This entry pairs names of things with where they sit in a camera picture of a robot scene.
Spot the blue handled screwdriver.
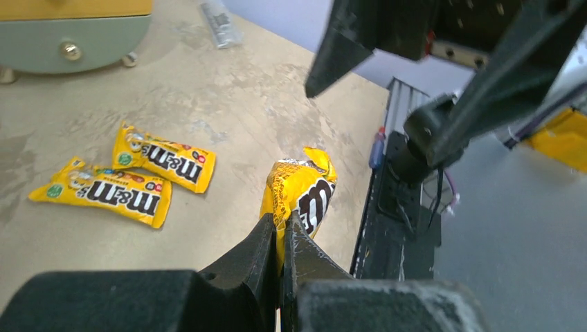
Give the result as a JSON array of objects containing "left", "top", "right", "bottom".
[{"left": 368, "top": 127, "right": 386, "bottom": 169}]

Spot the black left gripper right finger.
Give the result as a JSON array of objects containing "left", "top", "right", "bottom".
[{"left": 280, "top": 212, "right": 489, "bottom": 331}]

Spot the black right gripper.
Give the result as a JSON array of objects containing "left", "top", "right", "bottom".
[{"left": 305, "top": 0, "right": 586, "bottom": 167}]

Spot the round pastel drawer cabinet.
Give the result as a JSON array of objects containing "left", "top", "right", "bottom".
[{"left": 1, "top": 1, "right": 153, "bottom": 84}]

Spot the yellow M&M bag face down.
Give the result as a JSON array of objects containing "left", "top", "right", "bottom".
[{"left": 259, "top": 147, "right": 338, "bottom": 273}]

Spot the clear plastic packet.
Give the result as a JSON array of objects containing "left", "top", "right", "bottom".
[{"left": 199, "top": 0, "right": 242, "bottom": 49}]

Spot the yellow M&M bag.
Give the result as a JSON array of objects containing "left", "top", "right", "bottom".
[
  {"left": 28, "top": 157, "right": 172, "bottom": 229},
  {"left": 112, "top": 122, "right": 216, "bottom": 194}
]

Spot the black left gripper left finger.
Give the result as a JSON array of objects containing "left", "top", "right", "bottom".
[{"left": 1, "top": 215, "right": 278, "bottom": 331}]

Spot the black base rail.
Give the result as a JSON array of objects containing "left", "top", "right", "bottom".
[{"left": 350, "top": 77, "right": 441, "bottom": 281}]

